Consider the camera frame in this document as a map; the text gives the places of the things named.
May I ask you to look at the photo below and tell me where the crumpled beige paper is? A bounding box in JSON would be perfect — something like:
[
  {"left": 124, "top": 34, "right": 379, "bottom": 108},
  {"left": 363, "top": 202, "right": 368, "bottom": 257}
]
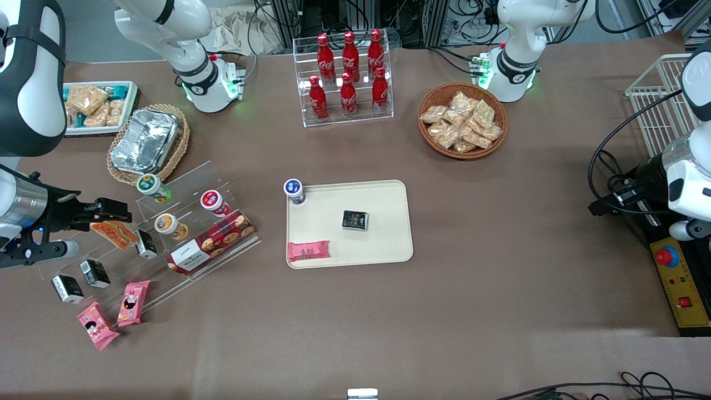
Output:
[{"left": 214, "top": 4, "right": 292, "bottom": 56}]

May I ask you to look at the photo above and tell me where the pink snack bar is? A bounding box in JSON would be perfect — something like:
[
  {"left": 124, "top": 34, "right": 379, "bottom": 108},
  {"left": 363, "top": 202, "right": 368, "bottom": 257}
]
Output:
[{"left": 287, "top": 241, "right": 331, "bottom": 263}]

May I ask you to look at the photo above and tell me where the round brown wicker basket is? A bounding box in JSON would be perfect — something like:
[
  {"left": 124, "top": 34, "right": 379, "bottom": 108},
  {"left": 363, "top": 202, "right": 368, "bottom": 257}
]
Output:
[{"left": 418, "top": 82, "right": 509, "bottom": 161}]

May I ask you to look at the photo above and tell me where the white rectangular dish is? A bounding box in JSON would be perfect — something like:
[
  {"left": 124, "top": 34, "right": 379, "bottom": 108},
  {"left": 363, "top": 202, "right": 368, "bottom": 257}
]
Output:
[{"left": 62, "top": 81, "right": 139, "bottom": 137}]

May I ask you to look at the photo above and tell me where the silver foil container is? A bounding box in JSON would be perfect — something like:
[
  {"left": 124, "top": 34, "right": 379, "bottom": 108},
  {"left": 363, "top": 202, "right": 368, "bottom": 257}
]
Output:
[{"left": 110, "top": 108, "right": 182, "bottom": 174}]

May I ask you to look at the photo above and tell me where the red emergency stop button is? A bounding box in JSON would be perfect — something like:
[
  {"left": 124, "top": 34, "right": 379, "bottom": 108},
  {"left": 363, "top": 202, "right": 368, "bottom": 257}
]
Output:
[{"left": 654, "top": 246, "right": 680, "bottom": 268}]

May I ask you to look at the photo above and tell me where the small black white carton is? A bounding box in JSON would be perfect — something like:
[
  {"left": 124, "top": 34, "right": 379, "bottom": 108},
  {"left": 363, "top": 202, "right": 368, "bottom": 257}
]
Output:
[
  {"left": 79, "top": 259, "right": 111, "bottom": 289},
  {"left": 136, "top": 230, "right": 159, "bottom": 261},
  {"left": 51, "top": 274, "right": 86, "bottom": 305}
]

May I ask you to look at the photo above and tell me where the black floor cable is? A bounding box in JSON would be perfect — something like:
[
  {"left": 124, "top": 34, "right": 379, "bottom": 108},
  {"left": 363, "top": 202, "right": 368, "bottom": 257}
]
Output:
[{"left": 494, "top": 371, "right": 711, "bottom": 400}]

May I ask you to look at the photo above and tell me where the red cookie box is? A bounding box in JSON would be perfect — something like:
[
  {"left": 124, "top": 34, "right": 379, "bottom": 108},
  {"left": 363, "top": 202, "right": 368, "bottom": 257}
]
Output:
[{"left": 167, "top": 210, "right": 257, "bottom": 276}]

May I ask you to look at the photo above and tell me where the orange blue lid cup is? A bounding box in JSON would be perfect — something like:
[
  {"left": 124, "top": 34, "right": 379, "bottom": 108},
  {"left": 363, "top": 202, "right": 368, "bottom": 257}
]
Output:
[{"left": 154, "top": 213, "right": 190, "bottom": 242}]

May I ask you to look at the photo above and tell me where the red lid cup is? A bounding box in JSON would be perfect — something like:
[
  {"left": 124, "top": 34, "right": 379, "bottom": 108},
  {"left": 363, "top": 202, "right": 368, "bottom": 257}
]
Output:
[{"left": 200, "top": 189, "right": 231, "bottom": 218}]

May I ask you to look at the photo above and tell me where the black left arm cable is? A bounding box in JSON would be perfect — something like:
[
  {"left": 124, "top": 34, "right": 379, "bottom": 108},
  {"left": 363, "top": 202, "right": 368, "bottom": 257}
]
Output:
[{"left": 588, "top": 89, "right": 685, "bottom": 218}]

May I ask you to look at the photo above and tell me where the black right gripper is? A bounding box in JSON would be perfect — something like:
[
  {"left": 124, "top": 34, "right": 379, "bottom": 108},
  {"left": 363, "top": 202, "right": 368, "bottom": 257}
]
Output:
[{"left": 32, "top": 172, "right": 134, "bottom": 235}]

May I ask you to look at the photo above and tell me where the orange sandwich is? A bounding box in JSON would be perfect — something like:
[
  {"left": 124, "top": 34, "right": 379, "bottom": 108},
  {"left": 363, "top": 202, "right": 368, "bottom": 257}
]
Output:
[{"left": 90, "top": 221, "right": 139, "bottom": 250}]

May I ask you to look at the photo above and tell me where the red cola bottle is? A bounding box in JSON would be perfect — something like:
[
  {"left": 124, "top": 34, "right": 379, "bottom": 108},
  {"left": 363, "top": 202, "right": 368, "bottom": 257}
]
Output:
[
  {"left": 371, "top": 67, "right": 390, "bottom": 115},
  {"left": 367, "top": 29, "right": 385, "bottom": 78},
  {"left": 339, "top": 72, "right": 358, "bottom": 118},
  {"left": 342, "top": 31, "right": 360, "bottom": 83},
  {"left": 308, "top": 75, "right": 329, "bottom": 122},
  {"left": 317, "top": 33, "right": 336, "bottom": 85}
]

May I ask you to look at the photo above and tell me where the small black box gold print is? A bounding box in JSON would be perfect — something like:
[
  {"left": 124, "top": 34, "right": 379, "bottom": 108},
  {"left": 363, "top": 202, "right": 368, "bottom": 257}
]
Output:
[{"left": 342, "top": 210, "right": 370, "bottom": 232}]

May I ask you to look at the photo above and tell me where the oval light wicker basket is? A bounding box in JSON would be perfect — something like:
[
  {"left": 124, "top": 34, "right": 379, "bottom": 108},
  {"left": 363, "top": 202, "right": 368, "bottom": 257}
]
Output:
[{"left": 107, "top": 103, "right": 191, "bottom": 186}]

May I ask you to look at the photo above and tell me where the green lid cup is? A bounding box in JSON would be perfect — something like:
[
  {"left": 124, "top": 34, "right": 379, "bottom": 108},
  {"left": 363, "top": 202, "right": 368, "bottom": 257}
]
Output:
[{"left": 137, "top": 173, "right": 173, "bottom": 204}]

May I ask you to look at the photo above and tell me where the clear acrylic bottle rack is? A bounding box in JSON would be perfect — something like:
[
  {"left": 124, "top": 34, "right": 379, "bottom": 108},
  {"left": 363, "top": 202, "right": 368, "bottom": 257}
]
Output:
[{"left": 293, "top": 31, "right": 394, "bottom": 128}]

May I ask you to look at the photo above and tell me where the clear acrylic stepped shelf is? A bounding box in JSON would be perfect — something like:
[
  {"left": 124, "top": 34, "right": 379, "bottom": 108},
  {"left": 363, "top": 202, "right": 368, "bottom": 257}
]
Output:
[{"left": 36, "top": 161, "right": 262, "bottom": 313}]

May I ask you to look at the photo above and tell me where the yellow black control box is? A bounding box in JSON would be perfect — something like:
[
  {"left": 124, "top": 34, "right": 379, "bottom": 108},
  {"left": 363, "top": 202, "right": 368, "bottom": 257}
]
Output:
[{"left": 639, "top": 211, "right": 711, "bottom": 337}]

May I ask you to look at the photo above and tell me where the large rice cracker packet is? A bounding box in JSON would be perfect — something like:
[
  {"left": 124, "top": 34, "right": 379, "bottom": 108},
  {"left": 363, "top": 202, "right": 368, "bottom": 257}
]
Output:
[{"left": 67, "top": 84, "right": 109, "bottom": 115}]

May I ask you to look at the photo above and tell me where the pink snack packet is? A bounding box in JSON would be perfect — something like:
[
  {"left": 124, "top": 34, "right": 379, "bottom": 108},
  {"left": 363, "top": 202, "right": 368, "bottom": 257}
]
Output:
[
  {"left": 77, "top": 302, "right": 121, "bottom": 351},
  {"left": 117, "top": 281, "right": 152, "bottom": 327}
]

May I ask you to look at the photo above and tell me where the cream plastic tray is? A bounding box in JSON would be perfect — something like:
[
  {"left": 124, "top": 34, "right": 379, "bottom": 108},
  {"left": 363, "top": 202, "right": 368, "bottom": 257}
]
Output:
[{"left": 286, "top": 179, "right": 414, "bottom": 270}]

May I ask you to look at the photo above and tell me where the white wire basket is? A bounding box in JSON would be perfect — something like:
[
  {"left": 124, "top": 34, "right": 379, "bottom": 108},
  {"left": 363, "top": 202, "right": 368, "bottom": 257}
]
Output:
[{"left": 625, "top": 54, "right": 702, "bottom": 159}]

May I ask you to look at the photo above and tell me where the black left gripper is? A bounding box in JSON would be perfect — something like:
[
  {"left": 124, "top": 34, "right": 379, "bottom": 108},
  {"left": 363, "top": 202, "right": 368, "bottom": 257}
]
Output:
[{"left": 588, "top": 157, "right": 668, "bottom": 217}]

